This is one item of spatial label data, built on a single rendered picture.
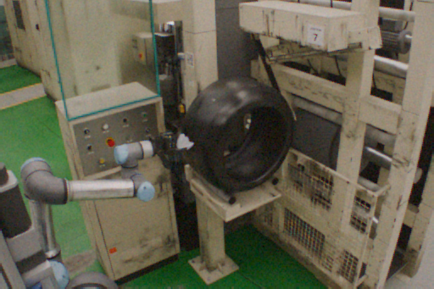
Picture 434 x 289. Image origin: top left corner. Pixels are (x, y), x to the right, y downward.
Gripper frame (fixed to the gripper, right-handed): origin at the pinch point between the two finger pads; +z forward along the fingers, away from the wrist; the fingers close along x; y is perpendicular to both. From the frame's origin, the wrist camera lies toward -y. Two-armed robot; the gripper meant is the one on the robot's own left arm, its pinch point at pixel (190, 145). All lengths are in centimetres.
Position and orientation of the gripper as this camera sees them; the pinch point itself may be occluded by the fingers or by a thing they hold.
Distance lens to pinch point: 169.4
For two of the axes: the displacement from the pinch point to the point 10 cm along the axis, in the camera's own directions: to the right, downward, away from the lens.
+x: -5.5, -3.4, 7.6
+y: 0.6, -9.3, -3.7
